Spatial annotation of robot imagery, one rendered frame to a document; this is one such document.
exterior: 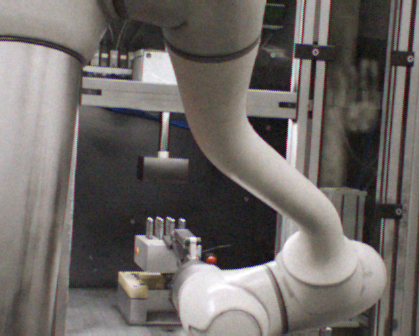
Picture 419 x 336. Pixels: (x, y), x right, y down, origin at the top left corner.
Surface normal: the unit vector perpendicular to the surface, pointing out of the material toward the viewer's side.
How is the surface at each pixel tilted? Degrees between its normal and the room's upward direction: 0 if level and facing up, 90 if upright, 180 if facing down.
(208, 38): 138
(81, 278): 90
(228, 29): 133
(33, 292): 82
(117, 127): 90
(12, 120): 77
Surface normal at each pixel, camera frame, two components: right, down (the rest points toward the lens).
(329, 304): 0.28, 0.54
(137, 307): 0.26, 0.07
